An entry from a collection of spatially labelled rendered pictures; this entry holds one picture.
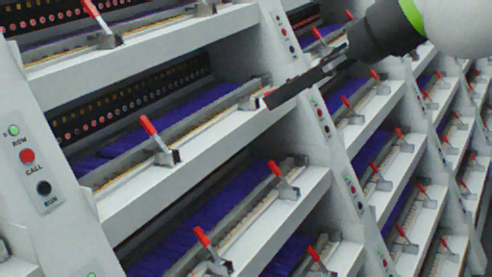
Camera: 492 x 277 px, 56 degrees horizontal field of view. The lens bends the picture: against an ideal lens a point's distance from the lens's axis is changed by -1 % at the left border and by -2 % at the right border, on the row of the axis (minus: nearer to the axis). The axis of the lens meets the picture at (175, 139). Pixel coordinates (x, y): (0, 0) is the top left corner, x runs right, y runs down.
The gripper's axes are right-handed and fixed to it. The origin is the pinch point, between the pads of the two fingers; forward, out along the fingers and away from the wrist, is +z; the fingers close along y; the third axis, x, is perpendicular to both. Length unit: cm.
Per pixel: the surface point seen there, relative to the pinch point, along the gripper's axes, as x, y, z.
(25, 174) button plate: 9, -51, 4
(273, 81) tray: 3.1, 15.7, 9.9
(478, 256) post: -89, 88, 22
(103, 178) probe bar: 4.4, -36.1, 12.2
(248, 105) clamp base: 1.7, -1.0, 7.5
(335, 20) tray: 10, 86, 18
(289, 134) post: -9.3, 16.0, 14.1
